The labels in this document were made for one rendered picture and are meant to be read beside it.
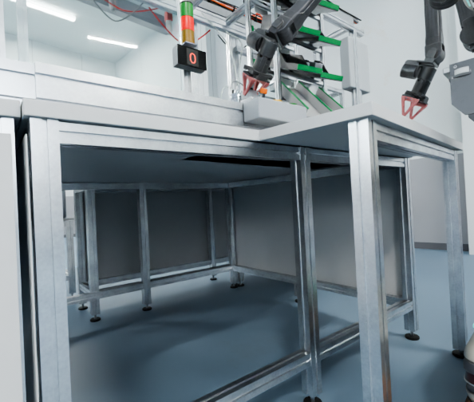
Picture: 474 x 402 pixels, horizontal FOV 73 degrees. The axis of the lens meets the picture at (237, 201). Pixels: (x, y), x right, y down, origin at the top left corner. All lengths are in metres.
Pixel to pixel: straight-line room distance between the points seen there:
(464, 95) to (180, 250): 2.20
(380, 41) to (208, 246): 3.55
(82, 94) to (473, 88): 1.05
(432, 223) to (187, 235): 2.96
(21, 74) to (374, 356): 0.94
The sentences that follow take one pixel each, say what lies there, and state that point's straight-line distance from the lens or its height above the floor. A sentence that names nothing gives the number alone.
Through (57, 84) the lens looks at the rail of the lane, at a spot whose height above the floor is 0.92.
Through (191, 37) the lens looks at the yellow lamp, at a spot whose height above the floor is 1.28.
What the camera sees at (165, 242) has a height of 0.37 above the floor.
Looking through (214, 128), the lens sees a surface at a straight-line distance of 0.82.
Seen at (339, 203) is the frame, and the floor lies 0.63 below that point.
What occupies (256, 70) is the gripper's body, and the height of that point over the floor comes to 1.13.
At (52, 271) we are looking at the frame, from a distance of 0.68.
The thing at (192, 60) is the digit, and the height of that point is 1.19.
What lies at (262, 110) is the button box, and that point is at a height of 0.92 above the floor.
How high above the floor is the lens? 0.66
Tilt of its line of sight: 1 degrees up
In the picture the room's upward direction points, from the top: 3 degrees counter-clockwise
